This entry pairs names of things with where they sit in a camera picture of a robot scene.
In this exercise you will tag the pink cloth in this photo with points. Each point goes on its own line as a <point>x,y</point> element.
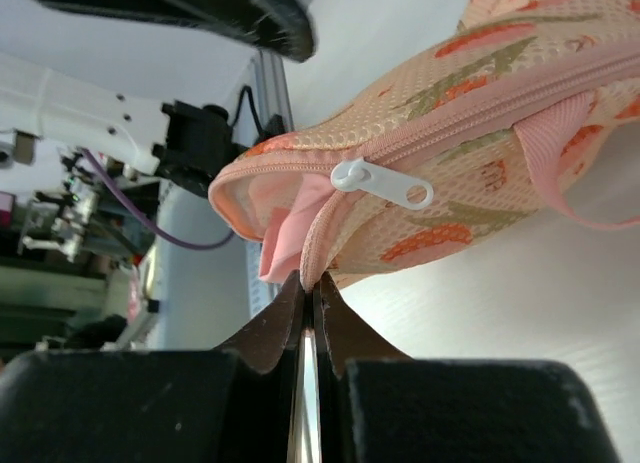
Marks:
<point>286,233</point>

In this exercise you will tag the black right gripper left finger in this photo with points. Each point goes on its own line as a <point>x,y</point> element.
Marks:
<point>231,403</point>

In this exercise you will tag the floral orange bra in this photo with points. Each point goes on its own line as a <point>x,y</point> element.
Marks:
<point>456,144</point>

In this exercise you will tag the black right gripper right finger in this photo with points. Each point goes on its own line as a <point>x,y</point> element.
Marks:
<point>384,406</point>

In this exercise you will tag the aluminium front rail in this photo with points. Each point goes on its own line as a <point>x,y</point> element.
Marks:
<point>273,99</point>

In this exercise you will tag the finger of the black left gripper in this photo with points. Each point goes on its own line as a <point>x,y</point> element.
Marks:
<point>281,26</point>

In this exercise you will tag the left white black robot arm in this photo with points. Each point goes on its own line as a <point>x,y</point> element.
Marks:
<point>182,143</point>

